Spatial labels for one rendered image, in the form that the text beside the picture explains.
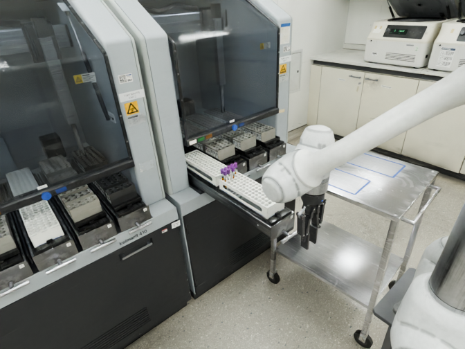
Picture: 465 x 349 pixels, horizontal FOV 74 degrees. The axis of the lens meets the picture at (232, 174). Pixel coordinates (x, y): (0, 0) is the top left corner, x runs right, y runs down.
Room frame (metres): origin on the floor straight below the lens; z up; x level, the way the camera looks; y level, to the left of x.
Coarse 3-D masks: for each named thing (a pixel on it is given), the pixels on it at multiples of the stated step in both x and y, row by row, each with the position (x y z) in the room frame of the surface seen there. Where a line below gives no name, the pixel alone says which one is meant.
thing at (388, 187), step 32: (352, 160) 1.31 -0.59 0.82; (384, 160) 1.30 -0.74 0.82; (352, 192) 1.04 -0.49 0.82; (384, 192) 1.03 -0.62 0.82; (416, 192) 1.02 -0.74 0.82; (320, 224) 1.48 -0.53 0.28; (416, 224) 1.16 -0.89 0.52; (288, 256) 1.23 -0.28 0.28; (320, 256) 1.22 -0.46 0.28; (352, 256) 1.20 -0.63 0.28; (384, 256) 0.87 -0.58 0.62; (352, 288) 1.00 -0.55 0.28; (384, 288) 0.99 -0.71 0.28
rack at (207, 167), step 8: (192, 152) 1.42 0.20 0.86; (200, 152) 1.41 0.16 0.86; (192, 160) 1.33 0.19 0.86; (200, 160) 1.34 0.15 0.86; (208, 160) 1.32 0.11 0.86; (216, 160) 1.32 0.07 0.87; (192, 168) 1.31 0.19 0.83; (200, 168) 1.25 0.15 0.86; (208, 168) 1.24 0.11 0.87; (216, 168) 1.24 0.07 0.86; (208, 176) 1.27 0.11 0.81; (216, 176) 1.17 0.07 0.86; (216, 184) 1.16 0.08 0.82
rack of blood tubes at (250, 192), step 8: (240, 176) 1.16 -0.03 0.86; (224, 184) 1.11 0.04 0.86; (232, 184) 1.10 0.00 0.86; (240, 184) 1.08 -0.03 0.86; (248, 184) 1.09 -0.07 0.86; (256, 184) 1.09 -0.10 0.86; (232, 192) 1.11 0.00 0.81; (240, 192) 1.03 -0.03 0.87; (248, 192) 1.04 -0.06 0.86; (256, 192) 1.04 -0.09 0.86; (240, 200) 1.03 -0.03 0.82; (248, 200) 1.05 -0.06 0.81; (256, 200) 0.96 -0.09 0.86; (264, 200) 0.96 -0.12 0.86; (256, 208) 0.99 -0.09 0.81; (264, 208) 0.92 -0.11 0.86; (272, 208) 0.92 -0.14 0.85; (280, 208) 0.95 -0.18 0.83; (264, 216) 0.92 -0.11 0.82
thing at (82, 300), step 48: (96, 0) 1.36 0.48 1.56; (144, 144) 1.18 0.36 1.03; (144, 192) 1.15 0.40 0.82; (144, 240) 1.03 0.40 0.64; (48, 288) 0.79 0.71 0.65; (96, 288) 0.88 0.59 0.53; (144, 288) 0.99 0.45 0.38; (0, 336) 0.67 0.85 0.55; (48, 336) 0.75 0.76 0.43; (96, 336) 0.83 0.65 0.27
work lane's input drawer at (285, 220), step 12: (192, 180) 1.28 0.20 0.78; (204, 180) 1.22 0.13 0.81; (216, 192) 1.13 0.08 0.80; (228, 204) 1.06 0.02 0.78; (240, 204) 1.02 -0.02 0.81; (240, 216) 1.01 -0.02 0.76; (252, 216) 0.95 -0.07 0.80; (276, 216) 0.92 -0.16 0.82; (288, 216) 0.93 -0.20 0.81; (264, 228) 0.89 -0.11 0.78; (276, 228) 0.89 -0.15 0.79; (288, 228) 0.93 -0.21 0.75
